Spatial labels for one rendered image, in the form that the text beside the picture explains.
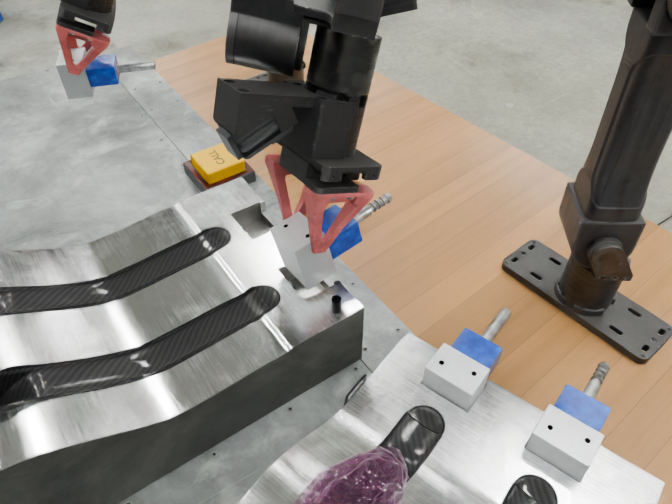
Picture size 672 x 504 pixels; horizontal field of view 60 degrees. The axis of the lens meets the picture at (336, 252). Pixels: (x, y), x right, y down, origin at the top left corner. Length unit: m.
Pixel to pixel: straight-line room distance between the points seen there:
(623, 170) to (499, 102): 2.13
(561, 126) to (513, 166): 1.70
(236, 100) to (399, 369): 0.30
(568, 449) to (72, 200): 0.72
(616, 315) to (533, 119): 1.95
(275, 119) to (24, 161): 0.62
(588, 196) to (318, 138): 0.28
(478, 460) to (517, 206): 0.43
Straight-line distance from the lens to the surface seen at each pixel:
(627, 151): 0.60
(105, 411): 0.54
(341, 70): 0.51
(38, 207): 0.94
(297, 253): 0.56
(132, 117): 1.08
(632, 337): 0.75
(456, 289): 0.74
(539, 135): 2.56
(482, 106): 2.68
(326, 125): 0.50
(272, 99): 0.48
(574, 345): 0.73
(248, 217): 0.72
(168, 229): 0.70
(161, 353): 0.59
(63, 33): 0.89
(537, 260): 0.79
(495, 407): 0.58
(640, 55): 0.56
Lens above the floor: 1.34
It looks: 45 degrees down
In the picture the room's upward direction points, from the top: straight up
